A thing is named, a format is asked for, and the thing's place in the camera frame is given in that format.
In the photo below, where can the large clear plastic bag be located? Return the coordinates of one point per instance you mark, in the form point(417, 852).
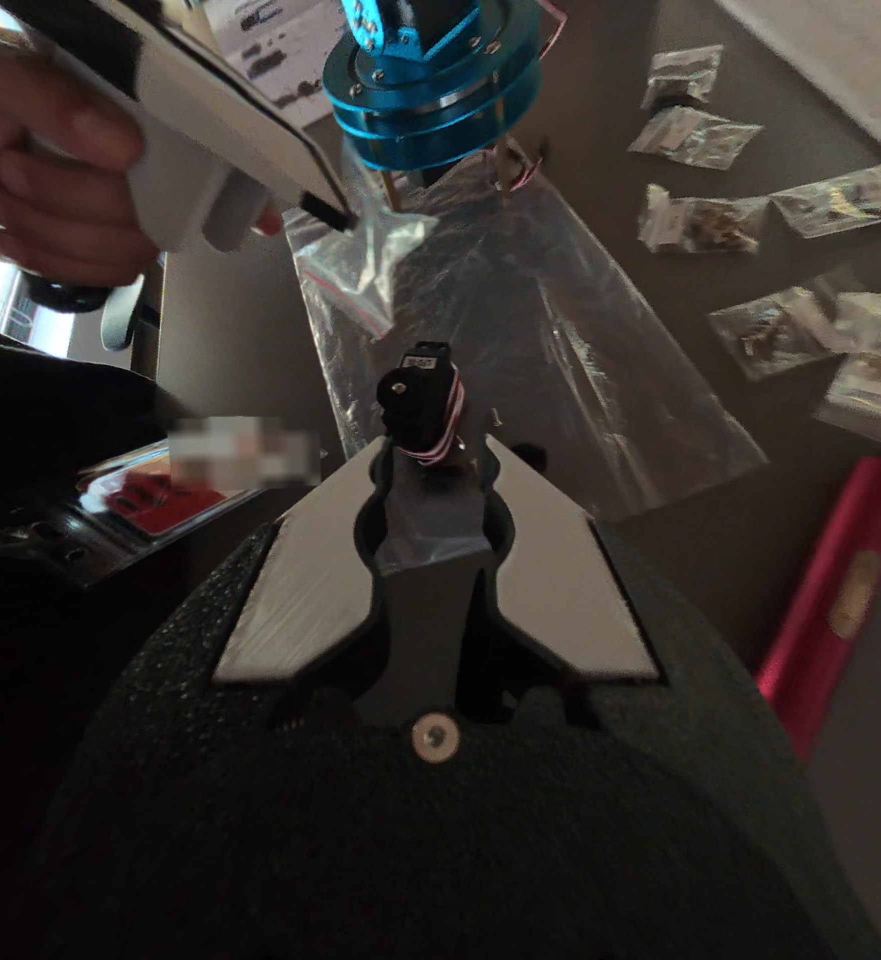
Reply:
point(560, 337)

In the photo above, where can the scattered small parts bags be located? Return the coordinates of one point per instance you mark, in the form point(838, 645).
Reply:
point(710, 217)

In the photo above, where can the person's left hand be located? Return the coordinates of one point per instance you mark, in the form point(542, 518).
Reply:
point(43, 165)

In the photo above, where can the blue toy robot arm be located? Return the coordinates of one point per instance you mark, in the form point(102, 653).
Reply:
point(425, 97)

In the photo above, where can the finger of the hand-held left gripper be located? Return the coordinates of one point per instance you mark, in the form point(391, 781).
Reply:
point(223, 112)

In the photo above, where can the small clear zip bag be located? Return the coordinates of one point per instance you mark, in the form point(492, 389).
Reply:
point(350, 270)

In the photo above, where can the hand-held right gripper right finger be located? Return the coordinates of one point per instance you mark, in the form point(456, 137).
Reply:
point(568, 592)

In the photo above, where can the grey desk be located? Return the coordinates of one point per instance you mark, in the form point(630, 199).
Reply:
point(598, 75)

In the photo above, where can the robot assembly manual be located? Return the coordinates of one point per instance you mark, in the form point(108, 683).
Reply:
point(275, 52)

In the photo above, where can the clear packaged tool box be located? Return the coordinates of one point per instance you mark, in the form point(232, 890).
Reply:
point(133, 506)

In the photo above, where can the white foam sheet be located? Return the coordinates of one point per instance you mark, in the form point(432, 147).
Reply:
point(845, 60)

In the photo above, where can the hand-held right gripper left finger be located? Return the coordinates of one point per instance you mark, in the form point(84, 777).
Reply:
point(298, 600)

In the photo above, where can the red metal tube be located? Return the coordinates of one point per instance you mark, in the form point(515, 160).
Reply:
point(838, 600)

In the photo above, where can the black servo motor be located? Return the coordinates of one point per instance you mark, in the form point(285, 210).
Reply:
point(418, 390)

